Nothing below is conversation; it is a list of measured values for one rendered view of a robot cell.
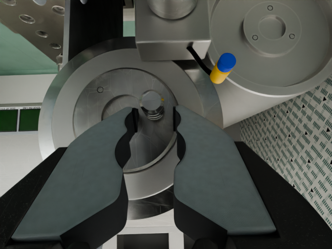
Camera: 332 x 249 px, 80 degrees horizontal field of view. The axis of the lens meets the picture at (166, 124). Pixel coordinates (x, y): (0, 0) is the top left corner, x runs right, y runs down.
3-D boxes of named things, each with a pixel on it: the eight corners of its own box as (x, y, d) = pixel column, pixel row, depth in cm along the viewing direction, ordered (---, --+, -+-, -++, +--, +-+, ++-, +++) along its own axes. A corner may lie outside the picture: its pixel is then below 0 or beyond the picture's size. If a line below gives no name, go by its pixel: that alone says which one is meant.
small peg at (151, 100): (160, 85, 11) (166, 109, 11) (161, 99, 14) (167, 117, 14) (136, 92, 11) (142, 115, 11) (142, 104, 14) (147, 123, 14)
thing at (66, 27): (73, -94, 20) (67, 80, 18) (123, 38, 44) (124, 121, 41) (68, -94, 20) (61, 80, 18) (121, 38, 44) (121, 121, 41)
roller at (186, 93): (194, 40, 16) (215, 191, 14) (178, 110, 41) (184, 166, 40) (49, 55, 16) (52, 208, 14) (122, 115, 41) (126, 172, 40)
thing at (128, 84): (63, 77, 14) (166, 57, 14) (76, 87, 16) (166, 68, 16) (79, 183, 13) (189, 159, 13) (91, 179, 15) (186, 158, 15)
